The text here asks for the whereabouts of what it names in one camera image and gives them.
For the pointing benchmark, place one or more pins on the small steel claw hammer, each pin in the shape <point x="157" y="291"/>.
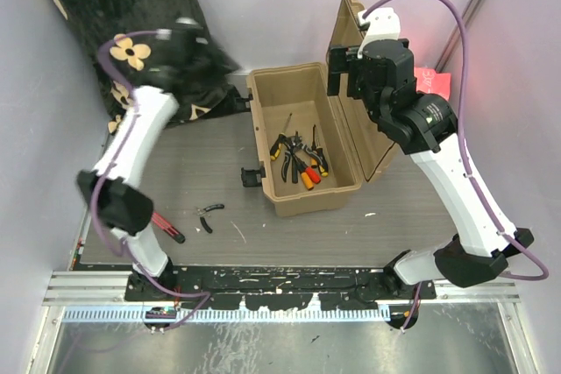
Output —
<point x="294" y="170"/>

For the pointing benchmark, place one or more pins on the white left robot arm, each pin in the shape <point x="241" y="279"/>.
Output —
<point x="120" y="212"/>

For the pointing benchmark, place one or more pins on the pink printed cloth bag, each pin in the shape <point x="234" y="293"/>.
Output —
<point x="431" y="82"/>

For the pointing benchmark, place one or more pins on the tan plastic tool case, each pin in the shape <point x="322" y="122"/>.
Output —
<point x="294" y="100"/>

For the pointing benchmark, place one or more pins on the orange handle screwdriver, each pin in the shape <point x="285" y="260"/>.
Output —
<point x="307" y="182"/>

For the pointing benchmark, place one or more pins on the red utility knife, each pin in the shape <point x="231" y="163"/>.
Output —
<point x="168" y="228"/>

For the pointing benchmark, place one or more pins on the white slotted cable duct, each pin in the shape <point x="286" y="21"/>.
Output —
<point x="144" y="313"/>

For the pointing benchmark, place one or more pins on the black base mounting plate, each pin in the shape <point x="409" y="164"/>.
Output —
<point x="284" y="288"/>

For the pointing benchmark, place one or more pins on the black long nose pliers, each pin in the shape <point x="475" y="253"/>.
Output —
<point x="293" y="145"/>

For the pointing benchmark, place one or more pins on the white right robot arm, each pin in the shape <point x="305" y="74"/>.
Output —
<point x="425" y="127"/>

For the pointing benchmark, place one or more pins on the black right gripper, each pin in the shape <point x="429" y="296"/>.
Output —
<point x="343" y="59"/>

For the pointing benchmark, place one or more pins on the black floral plush blanket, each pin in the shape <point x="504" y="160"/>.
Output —
<point x="205" y="91"/>

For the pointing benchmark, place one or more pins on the short yellow black screwdriver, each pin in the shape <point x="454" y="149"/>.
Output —
<point x="320" y="165"/>

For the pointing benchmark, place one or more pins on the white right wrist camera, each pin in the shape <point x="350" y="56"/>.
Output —
<point x="381" y="23"/>

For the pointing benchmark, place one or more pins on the red black screwdriver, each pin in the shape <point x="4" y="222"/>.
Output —
<point x="316" y="179"/>

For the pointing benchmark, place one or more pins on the long yellow black screwdriver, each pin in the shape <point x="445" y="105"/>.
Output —
<point x="275" y="149"/>

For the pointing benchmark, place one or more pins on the small black pliers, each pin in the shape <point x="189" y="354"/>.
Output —
<point x="203" y="214"/>

